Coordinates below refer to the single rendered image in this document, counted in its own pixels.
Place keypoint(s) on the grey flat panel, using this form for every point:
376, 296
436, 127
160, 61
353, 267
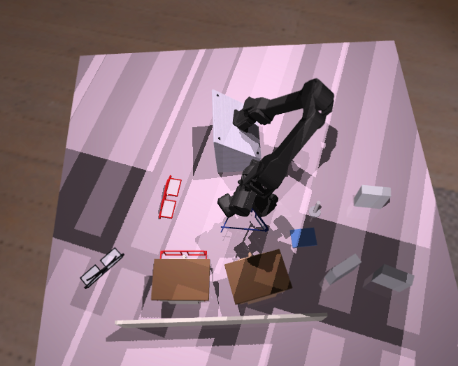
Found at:
222, 320

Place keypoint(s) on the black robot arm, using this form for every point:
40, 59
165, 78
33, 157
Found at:
272, 169

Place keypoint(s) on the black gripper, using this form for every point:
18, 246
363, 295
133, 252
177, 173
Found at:
225, 201

